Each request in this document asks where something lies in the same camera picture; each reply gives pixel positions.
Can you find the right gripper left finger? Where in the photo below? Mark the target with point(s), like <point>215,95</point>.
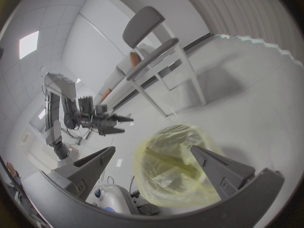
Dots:
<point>80,174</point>

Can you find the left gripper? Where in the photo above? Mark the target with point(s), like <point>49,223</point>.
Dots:
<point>104,123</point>

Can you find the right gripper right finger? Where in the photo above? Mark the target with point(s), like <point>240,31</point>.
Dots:
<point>220,172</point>

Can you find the yellow plastic bag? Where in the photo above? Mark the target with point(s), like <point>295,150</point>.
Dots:
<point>147,151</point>

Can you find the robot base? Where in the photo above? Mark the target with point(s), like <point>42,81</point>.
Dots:
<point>111,193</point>

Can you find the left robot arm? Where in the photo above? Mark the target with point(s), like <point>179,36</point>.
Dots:
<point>53,127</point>

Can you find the white trash bin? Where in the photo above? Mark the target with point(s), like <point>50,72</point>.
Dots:
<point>166,177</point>

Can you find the orange pillow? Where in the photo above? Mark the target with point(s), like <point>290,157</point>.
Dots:
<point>134,59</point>

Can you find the white chair with grey seat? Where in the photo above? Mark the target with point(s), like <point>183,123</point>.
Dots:
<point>142,22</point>

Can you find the ceiling light panel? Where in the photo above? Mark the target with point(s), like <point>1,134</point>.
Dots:
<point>29,44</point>

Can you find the white curtain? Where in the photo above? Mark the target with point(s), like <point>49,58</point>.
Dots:
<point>249,13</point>

